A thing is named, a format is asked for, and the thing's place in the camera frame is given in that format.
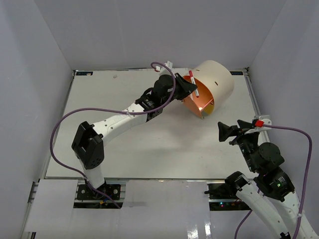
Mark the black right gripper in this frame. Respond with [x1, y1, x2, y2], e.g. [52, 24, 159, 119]
[217, 119, 260, 172]

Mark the red cap marker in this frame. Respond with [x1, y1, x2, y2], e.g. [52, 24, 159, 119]
[188, 70, 199, 98]

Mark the pink top drawer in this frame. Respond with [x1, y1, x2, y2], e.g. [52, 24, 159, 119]
[183, 78, 214, 119]

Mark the yellow drawer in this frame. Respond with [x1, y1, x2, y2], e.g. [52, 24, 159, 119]
[201, 104, 214, 118]

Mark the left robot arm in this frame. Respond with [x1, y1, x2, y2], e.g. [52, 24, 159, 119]
[71, 73, 197, 199]

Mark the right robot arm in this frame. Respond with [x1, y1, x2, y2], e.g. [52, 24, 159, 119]
[217, 116, 318, 239]

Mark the cream round drawer cabinet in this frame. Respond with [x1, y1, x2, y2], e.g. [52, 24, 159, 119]
[183, 60, 234, 111]

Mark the dark XDOF logo sticker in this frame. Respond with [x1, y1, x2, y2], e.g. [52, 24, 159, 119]
[230, 71, 243, 75]

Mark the left XDOF logo sticker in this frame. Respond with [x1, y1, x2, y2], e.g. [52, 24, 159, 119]
[75, 71, 93, 76]

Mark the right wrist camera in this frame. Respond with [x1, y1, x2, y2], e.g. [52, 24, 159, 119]
[245, 115, 272, 134]

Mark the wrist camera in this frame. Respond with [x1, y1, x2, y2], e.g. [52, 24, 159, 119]
[245, 115, 272, 134]
[155, 61, 173, 76]

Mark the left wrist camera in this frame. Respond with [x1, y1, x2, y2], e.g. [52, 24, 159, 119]
[155, 61, 173, 76]

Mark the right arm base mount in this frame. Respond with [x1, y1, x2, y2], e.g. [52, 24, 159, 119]
[204, 183, 240, 212]

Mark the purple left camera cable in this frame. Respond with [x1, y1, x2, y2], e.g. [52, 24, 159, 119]
[50, 61, 176, 209]

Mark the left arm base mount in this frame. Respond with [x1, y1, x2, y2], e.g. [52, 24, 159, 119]
[73, 181, 126, 209]

